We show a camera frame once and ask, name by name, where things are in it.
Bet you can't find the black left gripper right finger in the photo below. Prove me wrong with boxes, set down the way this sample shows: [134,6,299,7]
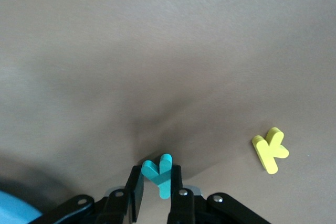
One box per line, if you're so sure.
[167,165,271,224]

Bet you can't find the blue round plate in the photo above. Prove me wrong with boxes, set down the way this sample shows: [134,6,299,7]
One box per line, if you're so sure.
[0,188,44,224]

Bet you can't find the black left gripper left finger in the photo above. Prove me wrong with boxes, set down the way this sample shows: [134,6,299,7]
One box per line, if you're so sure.
[28,165,145,224]

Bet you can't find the teal letter y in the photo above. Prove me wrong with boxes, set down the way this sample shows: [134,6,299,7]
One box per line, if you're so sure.
[141,153,174,200]

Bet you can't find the yellow letter k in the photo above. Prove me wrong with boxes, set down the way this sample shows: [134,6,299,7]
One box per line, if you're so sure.
[251,126,290,175]

